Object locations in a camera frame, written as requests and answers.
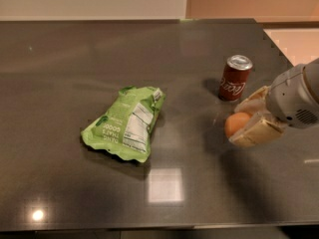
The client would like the red coke can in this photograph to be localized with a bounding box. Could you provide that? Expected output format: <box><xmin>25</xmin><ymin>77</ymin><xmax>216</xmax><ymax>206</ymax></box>
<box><xmin>218</xmin><ymin>55</ymin><xmax>253</xmax><ymax>102</ymax></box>

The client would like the green chip bag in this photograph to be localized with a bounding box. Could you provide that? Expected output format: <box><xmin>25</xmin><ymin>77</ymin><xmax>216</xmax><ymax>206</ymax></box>
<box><xmin>81</xmin><ymin>87</ymin><xmax>165</xmax><ymax>162</ymax></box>

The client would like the orange fruit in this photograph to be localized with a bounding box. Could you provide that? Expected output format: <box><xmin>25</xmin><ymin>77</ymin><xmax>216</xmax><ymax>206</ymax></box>
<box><xmin>224</xmin><ymin>113</ymin><xmax>251</xmax><ymax>137</ymax></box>

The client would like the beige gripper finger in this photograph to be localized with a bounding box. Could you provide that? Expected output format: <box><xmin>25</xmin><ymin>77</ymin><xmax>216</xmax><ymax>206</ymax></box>
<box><xmin>234</xmin><ymin>86</ymin><xmax>269</xmax><ymax>115</ymax></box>
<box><xmin>229</xmin><ymin>113</ymin><xmax>287</xmax><ymax>147</ymax></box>

